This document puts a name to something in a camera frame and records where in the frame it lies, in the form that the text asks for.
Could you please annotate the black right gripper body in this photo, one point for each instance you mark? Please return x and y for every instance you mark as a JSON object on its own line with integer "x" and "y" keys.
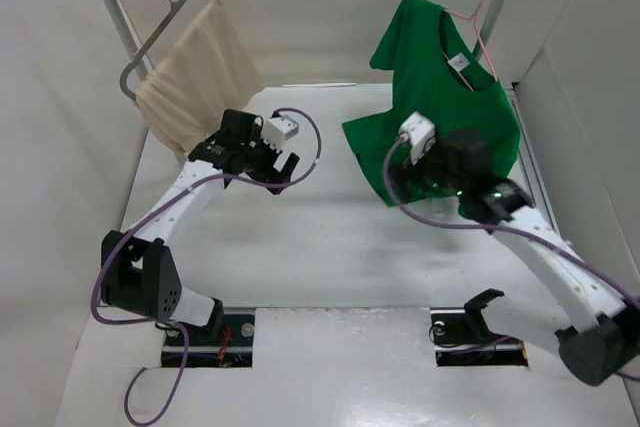
{"x": 432, "y": 171}

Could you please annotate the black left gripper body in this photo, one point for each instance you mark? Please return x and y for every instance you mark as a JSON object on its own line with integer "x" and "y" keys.
{"x": 260, "y": 161}

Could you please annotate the green t shirt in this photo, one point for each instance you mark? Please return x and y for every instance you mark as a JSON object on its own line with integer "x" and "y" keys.
{"x": 436, "y": 75}

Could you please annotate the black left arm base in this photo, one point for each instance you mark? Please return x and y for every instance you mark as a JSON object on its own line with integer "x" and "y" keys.
{"x": 232, "y": 348}

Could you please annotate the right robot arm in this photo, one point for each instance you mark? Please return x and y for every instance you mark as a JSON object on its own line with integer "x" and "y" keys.
{"x": 591, "y": 323}

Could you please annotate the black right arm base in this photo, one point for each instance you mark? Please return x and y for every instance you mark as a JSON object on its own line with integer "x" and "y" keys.
{"x": 461, "y": 341}

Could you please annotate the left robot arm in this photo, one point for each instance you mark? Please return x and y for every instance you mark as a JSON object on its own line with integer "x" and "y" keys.
{"x": 138, "y": 272}

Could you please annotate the beige cloth on hanger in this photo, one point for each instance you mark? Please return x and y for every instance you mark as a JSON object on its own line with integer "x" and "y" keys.
{"x": 207, "y": 71}

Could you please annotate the grey hanger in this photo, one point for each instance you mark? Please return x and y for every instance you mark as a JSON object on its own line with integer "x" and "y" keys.
{"x": 137, "y": 60}

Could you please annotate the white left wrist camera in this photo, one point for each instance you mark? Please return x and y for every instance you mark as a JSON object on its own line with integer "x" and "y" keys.
{"x": 277, "y": 131}

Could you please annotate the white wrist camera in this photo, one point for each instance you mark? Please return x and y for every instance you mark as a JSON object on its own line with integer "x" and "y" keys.
{"x": 277, "y": 131}
{"x": 420, "y": 134}

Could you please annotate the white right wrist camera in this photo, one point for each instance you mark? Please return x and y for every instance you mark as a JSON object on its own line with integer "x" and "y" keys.
{"x": 420, "y": 134}

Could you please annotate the aluminium rail right side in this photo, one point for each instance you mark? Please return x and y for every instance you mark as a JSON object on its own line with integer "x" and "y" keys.
{"x": 529, "y": 167}

